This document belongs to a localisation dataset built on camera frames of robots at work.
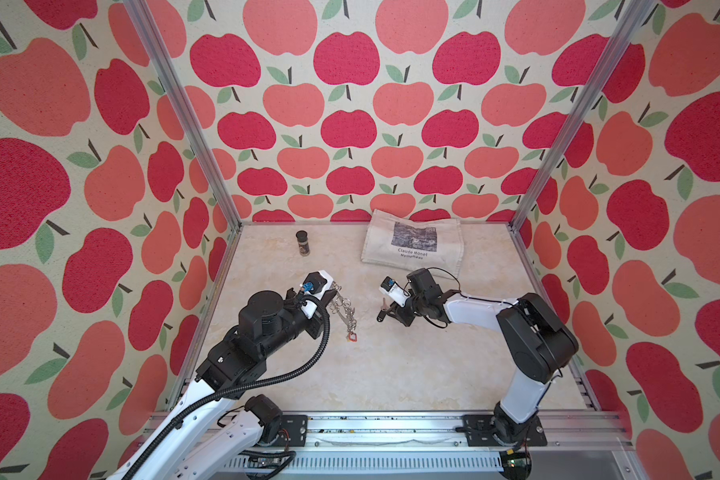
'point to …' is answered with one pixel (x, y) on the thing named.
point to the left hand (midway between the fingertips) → (337, 294)
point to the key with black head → (383, 312)
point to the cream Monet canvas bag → (404, 243)
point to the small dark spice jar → (303, 242)
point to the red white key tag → (353, 337)
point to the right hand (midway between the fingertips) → (397, 305)
